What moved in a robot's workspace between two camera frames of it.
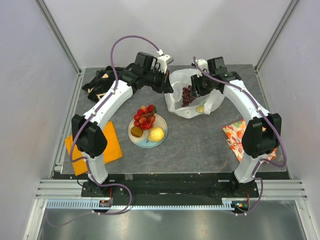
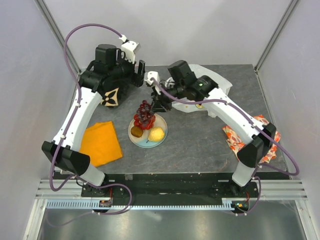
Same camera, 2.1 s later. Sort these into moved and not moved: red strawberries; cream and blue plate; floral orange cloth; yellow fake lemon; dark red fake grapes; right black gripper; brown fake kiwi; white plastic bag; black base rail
Moved: right black gripper; white plastic bag; dark red fake grapes
Not moved: red strawberries; brown fake kiwi; floral orange cloth; cream and blue plate; black base rail; yellow fake lemon
